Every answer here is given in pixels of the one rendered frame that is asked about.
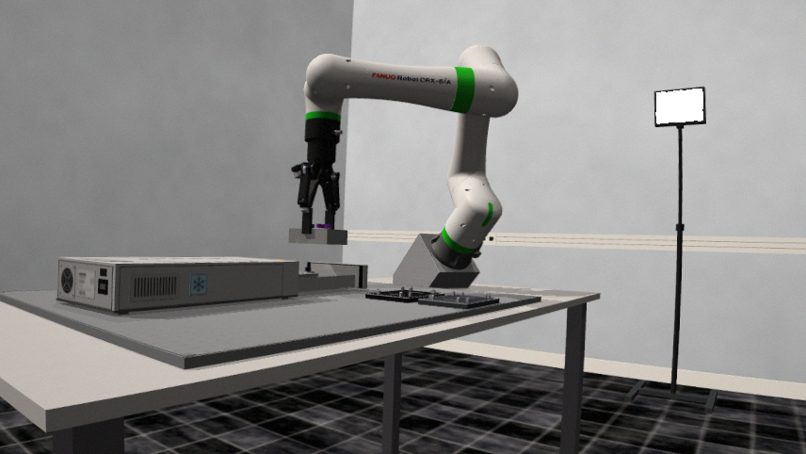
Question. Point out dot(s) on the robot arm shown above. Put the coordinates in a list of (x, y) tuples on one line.
[(476, 94)]

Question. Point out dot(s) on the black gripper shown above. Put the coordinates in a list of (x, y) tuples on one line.
[(321, 155)]

